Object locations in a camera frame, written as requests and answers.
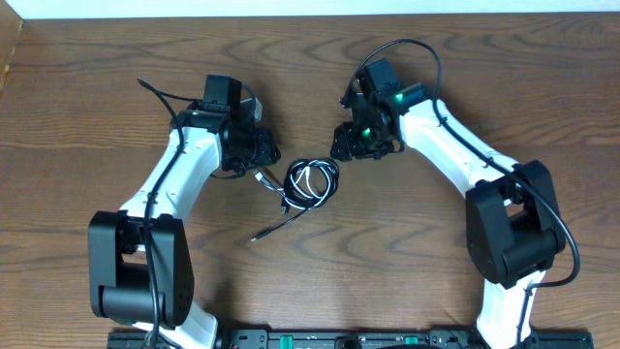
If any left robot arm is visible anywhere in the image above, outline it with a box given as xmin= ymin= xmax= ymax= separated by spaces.
xmin=88 ymin=75 xmax=280 ymax=348

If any camera cable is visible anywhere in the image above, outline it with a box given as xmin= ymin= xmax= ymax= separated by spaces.
xmin=339 ymin=38 xmax=581 ymax=349
xmin=137 ymin=77 xmax=188 ymax=348

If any right camera cable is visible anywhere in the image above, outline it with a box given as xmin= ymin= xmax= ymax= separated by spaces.
xmin=339 ymin=38 xmax=581 ymax=349

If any left camera cable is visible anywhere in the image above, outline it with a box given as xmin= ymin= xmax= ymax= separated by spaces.
xmin=137 ymin=77 xmax=188 ymax=348

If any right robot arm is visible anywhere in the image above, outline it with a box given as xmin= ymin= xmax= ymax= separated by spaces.
xmin=330 ymin=59 xmax=571 ymax=348

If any white usb cable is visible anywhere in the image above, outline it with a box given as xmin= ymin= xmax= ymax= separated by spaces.
xmin=251 ymin=162 xmax=336 ymax=208

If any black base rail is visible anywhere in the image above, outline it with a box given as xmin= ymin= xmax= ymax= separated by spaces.
xmin=106 ymin=328 xmax=595 ymax=349

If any black usb cable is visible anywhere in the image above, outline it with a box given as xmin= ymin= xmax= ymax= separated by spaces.
xmin=250 ymin=158 xmax=340 ymax=243

